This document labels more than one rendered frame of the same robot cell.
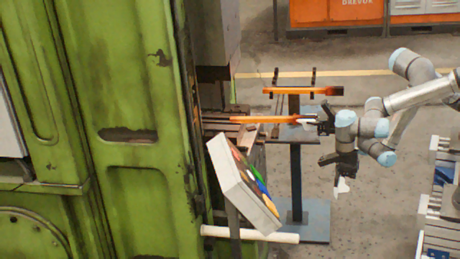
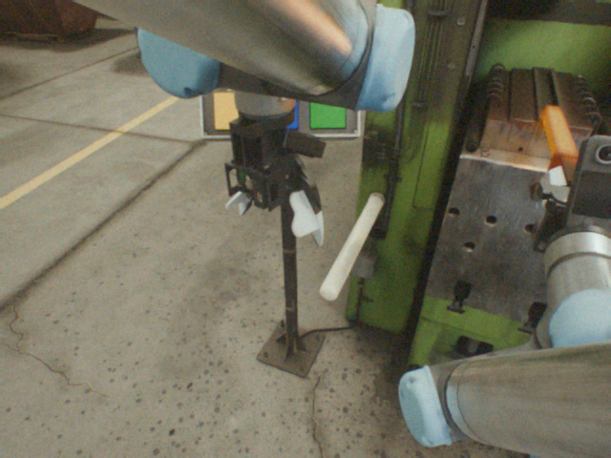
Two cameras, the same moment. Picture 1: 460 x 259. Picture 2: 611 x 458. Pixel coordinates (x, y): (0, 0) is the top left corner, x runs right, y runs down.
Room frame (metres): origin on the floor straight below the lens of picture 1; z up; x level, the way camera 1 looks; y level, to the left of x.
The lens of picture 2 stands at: (1.91, -0.92, 1.32)
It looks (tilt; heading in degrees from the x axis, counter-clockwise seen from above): 38 degrees down; 97
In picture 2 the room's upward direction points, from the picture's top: straight up
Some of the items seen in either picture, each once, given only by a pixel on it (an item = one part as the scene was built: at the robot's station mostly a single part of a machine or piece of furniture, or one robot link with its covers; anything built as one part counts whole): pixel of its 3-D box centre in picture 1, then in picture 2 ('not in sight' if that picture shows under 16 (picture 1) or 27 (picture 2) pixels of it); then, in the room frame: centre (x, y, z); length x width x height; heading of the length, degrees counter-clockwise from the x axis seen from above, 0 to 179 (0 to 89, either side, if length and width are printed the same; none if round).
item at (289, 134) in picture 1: (295, 123); not in sight; (2.72, -0.39, 0.71); 0.40 x 0.30 x 0.02; 167
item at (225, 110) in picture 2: (269, 206); (233, 112); (1.66, -0.14, 1.01); 0.07 x 0.05 x 0.07; 9
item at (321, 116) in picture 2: (256, 175); (327, 111); (1.86, -0.11, 1.01); 0.07 x 0.05 x 0.07; 9
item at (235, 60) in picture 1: (190, 60); not in sight; (2.36, 0.13, 1.32); 0.42 x 0.20 x 0.10; 74
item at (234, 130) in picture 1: (199, 128); (531, 104); (2.36, 0.13, 0.96); 0.42 x 0.20 x 0.09; 74
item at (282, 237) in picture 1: (250, 234); (355, 241); (1.95, -0.06, 0.62); 0.44 x 0.05 x 0.05; 74
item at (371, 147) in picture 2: (199, 203); (373, 149); (1.98, 0.15, 0.80); 0.06 x 0.03 x 0.14; 164
